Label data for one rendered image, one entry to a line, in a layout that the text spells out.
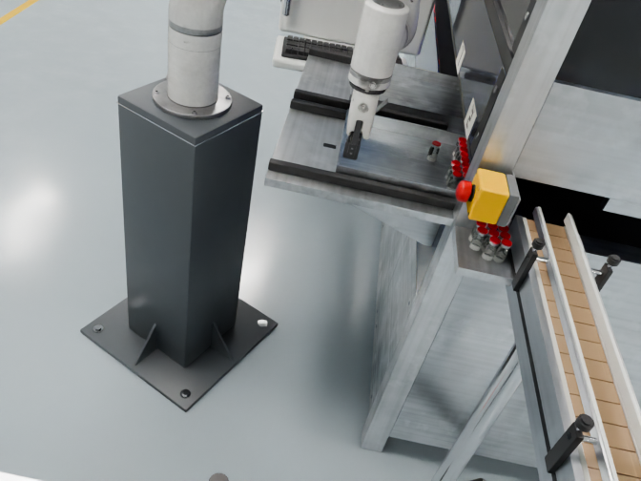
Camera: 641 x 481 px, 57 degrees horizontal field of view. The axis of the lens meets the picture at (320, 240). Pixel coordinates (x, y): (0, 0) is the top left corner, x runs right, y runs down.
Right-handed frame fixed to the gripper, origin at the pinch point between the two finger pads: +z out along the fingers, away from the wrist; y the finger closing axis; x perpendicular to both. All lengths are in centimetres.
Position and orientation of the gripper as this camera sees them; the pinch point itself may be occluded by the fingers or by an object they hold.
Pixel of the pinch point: (351, 149)
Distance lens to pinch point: 129.0
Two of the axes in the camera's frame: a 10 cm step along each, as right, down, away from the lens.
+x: -9.8, -2.1, -0.2
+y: 1.2, -6.3, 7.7
